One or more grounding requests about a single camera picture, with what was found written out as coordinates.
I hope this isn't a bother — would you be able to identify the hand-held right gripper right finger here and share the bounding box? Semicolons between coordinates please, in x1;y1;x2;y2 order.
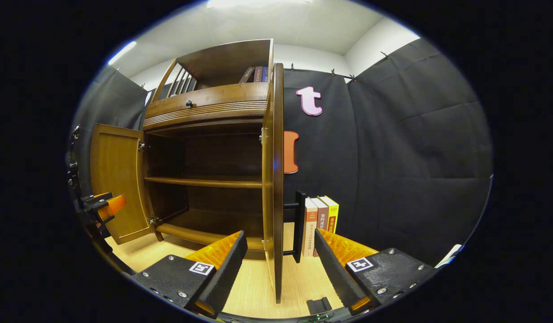
314;228;439;316

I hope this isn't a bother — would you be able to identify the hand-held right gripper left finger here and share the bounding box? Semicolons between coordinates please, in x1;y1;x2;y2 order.
132;230;249;317

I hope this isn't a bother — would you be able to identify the wooden shoe cabinet door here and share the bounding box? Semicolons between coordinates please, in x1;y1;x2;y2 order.
262;63;307;304
90;123;158;245

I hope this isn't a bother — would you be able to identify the wooden double-door shoe cabinet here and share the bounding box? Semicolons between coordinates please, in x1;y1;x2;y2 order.
142;38;277;261

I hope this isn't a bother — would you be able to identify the wooden cabinet inner shelf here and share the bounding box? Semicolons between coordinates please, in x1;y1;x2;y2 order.
144;176;263;189

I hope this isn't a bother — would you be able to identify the wooden cabinet drawer with knob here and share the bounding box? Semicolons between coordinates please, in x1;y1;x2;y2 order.
143;82;272;131

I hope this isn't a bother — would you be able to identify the reddish brown book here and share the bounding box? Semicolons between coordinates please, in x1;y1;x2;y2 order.
311;197;330;236

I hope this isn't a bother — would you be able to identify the yellow book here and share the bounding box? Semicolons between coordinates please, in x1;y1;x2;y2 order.
319;195;340;235

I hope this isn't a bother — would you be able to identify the white flat object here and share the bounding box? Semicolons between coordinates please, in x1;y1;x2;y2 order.
436;244;464;268

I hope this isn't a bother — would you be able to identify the black backdrop cloth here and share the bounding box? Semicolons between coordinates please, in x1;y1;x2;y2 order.
72;38;493;267

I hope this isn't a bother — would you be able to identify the ceiling light panel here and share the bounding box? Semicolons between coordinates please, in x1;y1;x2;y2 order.
207;0;313;9

